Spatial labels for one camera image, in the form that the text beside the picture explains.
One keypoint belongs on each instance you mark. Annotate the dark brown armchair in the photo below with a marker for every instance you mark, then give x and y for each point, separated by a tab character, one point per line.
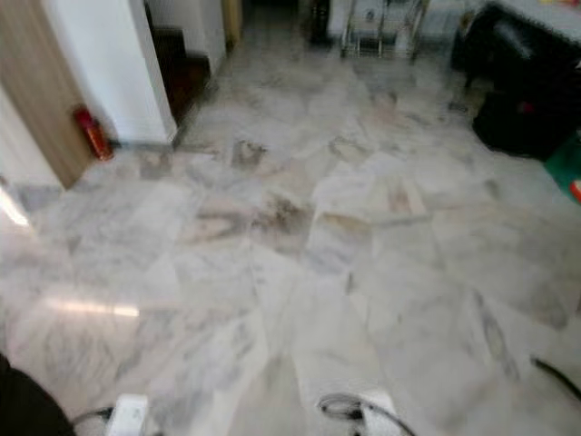
27	404

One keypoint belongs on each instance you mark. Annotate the green floor mat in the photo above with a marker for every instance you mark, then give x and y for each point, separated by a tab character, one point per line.
565	168

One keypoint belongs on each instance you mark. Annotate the red fire extinguisher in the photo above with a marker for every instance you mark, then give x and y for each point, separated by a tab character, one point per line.
93	133

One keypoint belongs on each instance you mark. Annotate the light wooden wall panel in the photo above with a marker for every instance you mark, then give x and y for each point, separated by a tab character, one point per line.
45	82

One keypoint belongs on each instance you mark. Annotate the dark wooden stairs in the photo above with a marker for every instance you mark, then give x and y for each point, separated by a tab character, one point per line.
182	77

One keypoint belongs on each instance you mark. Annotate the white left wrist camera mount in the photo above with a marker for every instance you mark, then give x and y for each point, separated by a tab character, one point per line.
129	416

